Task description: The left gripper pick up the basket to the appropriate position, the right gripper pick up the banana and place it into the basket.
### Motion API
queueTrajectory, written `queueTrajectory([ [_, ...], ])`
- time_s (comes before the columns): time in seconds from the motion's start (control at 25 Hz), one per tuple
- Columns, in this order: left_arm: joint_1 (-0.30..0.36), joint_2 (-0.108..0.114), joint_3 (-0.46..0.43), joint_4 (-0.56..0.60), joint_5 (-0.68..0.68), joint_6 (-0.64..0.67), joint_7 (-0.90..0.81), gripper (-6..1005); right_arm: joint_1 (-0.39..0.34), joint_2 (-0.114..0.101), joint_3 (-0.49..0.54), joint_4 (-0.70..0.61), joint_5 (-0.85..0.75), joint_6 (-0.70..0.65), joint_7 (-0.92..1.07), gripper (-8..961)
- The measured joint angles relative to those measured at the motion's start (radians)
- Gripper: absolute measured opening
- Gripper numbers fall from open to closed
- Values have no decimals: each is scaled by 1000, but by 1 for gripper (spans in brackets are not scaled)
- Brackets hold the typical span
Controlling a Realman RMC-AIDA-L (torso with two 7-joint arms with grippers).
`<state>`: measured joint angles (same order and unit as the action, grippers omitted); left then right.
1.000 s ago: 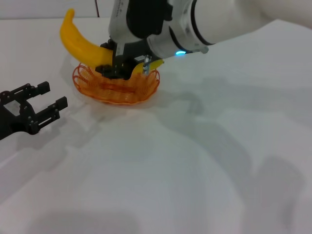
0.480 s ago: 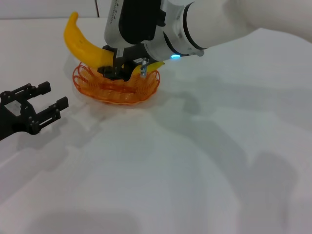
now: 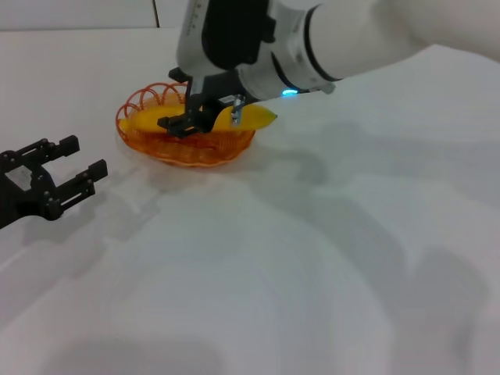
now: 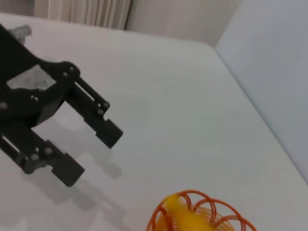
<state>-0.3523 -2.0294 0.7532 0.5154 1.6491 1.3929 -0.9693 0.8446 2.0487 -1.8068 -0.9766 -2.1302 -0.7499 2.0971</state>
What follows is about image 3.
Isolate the yellow banana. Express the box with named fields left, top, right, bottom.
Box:
left=118, top=102, right=280, bottom=136

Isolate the orange woven plastic basket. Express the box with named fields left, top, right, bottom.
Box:
left=114, top=81, right=257, bottom=170

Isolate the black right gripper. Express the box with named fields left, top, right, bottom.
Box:
left=156, top=67, right=252, bottom=138

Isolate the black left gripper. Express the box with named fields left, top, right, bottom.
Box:
left=0, top=134, right=109, bottom=231

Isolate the metal plug on right gripper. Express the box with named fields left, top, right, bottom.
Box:
left=230, top=94, right=246, bottom=127

